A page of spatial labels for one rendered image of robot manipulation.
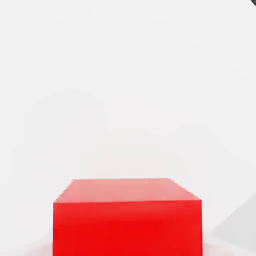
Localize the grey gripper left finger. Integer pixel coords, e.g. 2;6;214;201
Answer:
31;229;54;256

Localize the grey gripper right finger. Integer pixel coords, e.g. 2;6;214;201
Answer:
201;238;224;256

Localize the small red cube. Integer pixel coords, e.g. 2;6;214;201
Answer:
52;177;203;256

